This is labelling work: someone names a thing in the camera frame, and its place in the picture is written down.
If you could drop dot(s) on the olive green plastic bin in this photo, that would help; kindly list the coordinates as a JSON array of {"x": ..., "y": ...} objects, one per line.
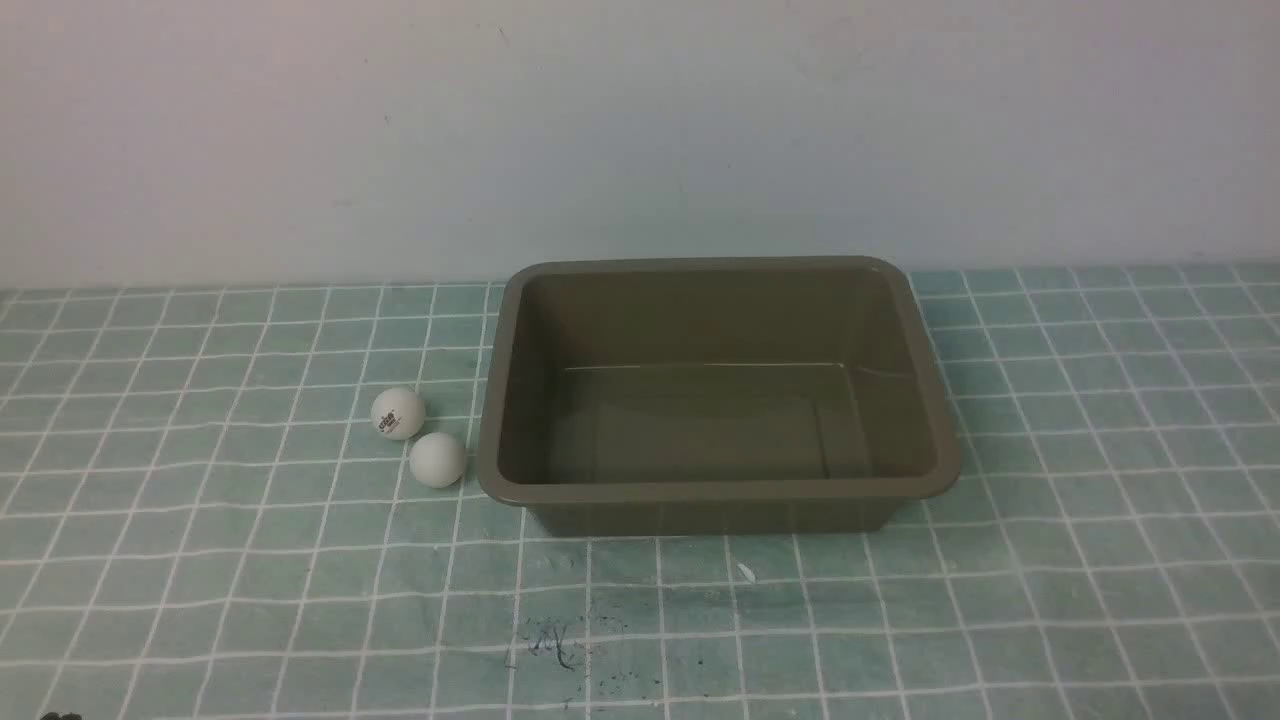
[{"x": 711, "y": 396}]

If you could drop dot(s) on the plain white ping-pong ball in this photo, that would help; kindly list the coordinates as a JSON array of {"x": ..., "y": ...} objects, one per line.
[{"x": 437, "y": 460}]

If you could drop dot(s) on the white ping-pong ball with logo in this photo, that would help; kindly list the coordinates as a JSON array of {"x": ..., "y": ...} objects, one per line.
[{"x": 398, "y": 413}]

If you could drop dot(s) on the teal grid tablecloth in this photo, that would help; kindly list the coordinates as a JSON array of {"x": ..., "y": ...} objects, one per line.
[{"x": 199, "y": 521}]

